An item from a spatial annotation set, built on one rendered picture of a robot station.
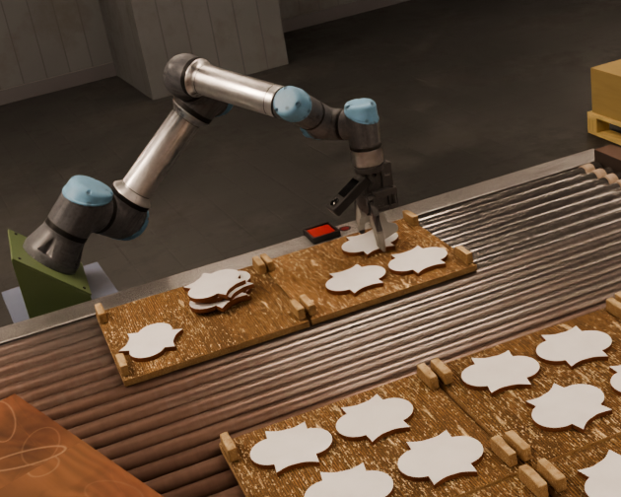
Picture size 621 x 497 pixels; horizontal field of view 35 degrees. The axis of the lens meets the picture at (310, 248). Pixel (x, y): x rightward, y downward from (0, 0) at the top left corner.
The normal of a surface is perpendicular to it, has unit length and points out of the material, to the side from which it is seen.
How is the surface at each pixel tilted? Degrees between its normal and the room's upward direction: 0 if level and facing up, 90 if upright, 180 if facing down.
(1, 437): 0
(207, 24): 90
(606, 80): 90
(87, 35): 90
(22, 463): 0
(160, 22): 90
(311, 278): 0
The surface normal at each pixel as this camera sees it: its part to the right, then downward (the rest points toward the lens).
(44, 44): 0.42, 0.32
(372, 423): -0.15, -0.90
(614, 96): -0.92, 0.29
